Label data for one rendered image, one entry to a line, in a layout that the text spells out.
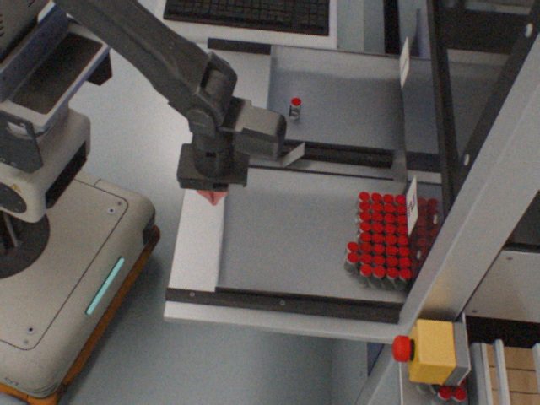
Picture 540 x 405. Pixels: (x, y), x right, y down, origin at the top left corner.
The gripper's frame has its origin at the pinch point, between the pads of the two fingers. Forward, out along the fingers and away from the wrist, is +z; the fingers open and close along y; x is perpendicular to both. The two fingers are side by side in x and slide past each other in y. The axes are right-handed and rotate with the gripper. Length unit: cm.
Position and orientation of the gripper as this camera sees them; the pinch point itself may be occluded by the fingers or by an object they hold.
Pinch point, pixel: (214, 199)
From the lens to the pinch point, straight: 114.9
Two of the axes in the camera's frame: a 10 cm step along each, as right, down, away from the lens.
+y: 10.0, 0.8, -0.1
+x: 0.7, -8.1, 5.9
